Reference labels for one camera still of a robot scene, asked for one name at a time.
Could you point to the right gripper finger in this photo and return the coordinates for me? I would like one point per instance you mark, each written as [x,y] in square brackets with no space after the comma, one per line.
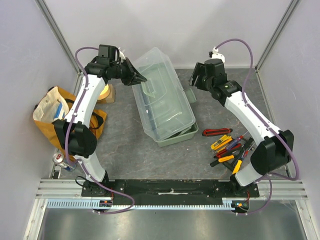
[194,80]
[198,72]

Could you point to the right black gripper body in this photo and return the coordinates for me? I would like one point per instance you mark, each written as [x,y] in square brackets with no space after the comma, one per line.
[200,75]

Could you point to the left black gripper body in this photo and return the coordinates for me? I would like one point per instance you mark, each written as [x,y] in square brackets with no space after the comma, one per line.
[126,72]

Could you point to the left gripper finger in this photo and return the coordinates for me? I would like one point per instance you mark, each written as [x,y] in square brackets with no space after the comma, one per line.
[134,74]
[136,80]

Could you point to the green clear-lid toolbox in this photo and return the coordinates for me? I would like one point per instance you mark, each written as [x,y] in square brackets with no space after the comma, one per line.
[164,106]

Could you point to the blue red screwdriver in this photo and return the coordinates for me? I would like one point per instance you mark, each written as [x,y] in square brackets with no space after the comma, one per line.
[232,143]

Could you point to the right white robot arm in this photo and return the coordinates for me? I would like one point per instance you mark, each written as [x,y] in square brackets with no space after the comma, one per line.
[274,146]

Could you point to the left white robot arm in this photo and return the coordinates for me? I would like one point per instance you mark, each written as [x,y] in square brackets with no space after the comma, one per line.
[97,73]

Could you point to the yellow tape roll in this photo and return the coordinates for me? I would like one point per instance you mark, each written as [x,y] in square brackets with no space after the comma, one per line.
[106,93]

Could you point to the red black utility knife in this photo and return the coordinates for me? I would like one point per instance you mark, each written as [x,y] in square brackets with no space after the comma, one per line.
[216,132]

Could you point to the yellow canvas tote bag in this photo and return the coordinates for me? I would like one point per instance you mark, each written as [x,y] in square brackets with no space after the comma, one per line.
[49,117]

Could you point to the red bull can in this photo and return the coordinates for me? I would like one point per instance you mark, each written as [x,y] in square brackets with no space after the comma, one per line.
[59,160]

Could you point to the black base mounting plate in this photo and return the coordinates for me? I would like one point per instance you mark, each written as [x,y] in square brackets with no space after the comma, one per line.
[190,187]

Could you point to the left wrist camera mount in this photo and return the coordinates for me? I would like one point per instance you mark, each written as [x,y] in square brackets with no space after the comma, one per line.
[120,56]

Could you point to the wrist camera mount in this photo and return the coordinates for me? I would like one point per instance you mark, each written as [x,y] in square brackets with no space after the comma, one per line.
[215,54]
[120,56]

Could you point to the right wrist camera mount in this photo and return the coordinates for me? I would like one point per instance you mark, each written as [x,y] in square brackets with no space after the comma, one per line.
[215,54]

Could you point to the red handled screwdriver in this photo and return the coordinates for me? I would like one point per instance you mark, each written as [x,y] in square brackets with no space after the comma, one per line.
[226,152]

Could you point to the red black wire stripper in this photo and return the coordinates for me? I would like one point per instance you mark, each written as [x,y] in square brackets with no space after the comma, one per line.
[245,147]

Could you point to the orange handled screwdriver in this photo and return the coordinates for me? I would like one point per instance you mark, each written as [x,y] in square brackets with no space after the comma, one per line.
[226,158]

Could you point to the black handled tool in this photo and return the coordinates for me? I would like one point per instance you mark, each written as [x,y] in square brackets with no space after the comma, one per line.
[225,163]

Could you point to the yellow handled pliers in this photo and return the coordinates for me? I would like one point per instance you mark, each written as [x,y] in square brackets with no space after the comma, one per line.
[239,162]

